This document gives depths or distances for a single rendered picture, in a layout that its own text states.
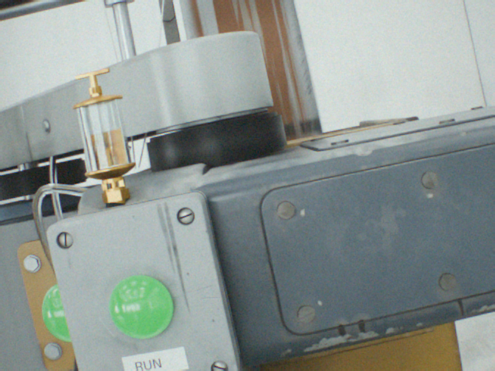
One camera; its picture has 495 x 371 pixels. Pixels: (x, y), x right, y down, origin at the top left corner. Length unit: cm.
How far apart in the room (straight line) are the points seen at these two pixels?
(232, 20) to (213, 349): 58
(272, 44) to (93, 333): 58
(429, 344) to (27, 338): 37
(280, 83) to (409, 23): 480
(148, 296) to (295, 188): 10
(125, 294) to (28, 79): 539
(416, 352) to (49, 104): 36
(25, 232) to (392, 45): 493
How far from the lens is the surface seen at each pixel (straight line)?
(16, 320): 92
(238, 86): 62
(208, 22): 100
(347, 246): 50
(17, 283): 92
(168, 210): 45
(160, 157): 63
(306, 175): 50
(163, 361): 46
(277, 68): 99
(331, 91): 569
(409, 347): 82
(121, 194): 53
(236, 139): 61
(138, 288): 44
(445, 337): 82
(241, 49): 62
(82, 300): 46
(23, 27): 585
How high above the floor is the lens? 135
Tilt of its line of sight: 3 degrees down
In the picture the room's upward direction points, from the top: 12 degrees counter-clockwise
